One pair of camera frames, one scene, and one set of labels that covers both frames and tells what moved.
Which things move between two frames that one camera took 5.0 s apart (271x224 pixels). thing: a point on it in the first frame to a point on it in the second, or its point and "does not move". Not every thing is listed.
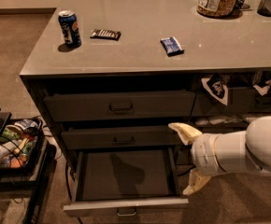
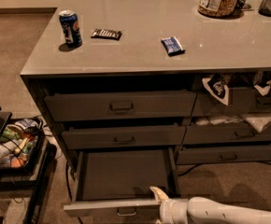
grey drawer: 126,181 does not move
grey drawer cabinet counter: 115,66 does not move
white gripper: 203,154 to 167,209
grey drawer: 174,105 does not move
